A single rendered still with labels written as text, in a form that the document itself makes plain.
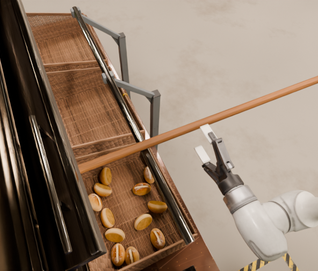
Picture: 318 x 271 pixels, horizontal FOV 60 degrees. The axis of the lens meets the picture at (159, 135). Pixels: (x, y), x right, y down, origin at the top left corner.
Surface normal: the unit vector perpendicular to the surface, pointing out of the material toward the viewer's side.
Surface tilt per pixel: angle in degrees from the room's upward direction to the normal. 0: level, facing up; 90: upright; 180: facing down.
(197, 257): 0
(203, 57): 0
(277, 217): 21
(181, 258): 0
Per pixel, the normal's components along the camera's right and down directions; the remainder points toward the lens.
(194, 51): 0.04, -0.54
